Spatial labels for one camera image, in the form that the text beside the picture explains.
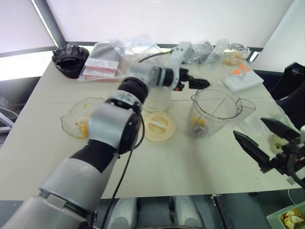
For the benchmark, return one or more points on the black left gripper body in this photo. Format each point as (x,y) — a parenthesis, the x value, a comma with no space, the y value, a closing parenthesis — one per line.
(184,76)

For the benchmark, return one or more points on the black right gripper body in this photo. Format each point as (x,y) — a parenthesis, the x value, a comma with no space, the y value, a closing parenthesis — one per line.
(286,158)

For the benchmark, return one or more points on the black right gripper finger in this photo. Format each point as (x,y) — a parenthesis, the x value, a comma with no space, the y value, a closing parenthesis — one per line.
(281,130)
(252,148)

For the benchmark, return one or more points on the transparent blender jar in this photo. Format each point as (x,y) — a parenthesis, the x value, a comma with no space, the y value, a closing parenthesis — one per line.
(228,124)

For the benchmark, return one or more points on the cream blender lid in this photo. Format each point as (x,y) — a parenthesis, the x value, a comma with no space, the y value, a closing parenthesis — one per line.
(159,126)

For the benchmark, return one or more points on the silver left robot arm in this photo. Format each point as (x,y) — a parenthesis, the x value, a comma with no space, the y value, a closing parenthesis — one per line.
(71,181)

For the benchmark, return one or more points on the white blender base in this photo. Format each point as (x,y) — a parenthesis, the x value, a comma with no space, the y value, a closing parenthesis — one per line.
(158,100)

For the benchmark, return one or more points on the orange segments pile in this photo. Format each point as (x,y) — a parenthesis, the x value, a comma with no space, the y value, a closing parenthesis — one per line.
(83,128)

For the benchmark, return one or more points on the pale green towel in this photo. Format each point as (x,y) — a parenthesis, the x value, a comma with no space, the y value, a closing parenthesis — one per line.
(277,143)

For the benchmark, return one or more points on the clear bag with dark items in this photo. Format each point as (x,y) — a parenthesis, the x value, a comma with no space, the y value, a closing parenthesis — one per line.
(200,52)

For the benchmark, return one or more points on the clear bag with fruit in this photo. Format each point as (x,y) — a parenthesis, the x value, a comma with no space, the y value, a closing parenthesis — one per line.
(219,52)

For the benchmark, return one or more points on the pale yellow fruit pieces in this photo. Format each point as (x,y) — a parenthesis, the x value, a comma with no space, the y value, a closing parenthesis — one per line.
(230,61)

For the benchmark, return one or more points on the small orange ball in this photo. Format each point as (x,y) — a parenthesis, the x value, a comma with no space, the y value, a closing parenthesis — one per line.
(236,71)
(242,67)

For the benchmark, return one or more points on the white power strip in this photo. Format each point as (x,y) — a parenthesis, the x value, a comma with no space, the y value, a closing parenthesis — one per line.
(243,81)

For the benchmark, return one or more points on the black chair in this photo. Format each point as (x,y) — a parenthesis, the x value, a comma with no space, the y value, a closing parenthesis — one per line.
(293,83)

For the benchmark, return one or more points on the crumpled aluminium foil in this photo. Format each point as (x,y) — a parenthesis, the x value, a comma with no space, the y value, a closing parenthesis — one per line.
(238,48)

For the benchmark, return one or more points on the green plastic bin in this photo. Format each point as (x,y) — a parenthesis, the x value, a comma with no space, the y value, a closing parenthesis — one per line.
(274,217)

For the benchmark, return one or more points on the large clear plastic bag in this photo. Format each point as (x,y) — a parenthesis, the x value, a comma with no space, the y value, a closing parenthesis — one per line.
(133,45)

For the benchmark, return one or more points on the small black white gadget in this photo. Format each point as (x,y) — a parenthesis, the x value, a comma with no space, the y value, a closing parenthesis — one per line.
(254,56)

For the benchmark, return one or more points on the orange peels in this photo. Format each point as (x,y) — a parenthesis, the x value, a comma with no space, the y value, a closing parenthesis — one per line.
(291,219)

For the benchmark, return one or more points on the pink white packets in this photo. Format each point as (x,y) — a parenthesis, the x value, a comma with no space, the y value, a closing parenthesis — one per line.
(100,69)

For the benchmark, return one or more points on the grey flat pouch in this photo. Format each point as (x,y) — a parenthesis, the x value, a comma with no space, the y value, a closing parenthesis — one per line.
(102,51)

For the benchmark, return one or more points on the black plastic bag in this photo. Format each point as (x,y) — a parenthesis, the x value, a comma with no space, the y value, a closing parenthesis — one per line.
(69,59)

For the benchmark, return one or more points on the clear glass bowl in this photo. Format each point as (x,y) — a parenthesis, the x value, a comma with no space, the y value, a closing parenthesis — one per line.
(71,119)

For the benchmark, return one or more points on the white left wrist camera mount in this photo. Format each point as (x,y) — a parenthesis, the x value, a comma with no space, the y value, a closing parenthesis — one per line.
(181,55)

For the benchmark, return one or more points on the dark window frame post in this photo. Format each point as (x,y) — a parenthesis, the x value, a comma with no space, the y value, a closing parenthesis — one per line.
(51,26)

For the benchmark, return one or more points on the grey metal frame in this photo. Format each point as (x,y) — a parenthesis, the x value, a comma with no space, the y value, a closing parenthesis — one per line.
(6,117)

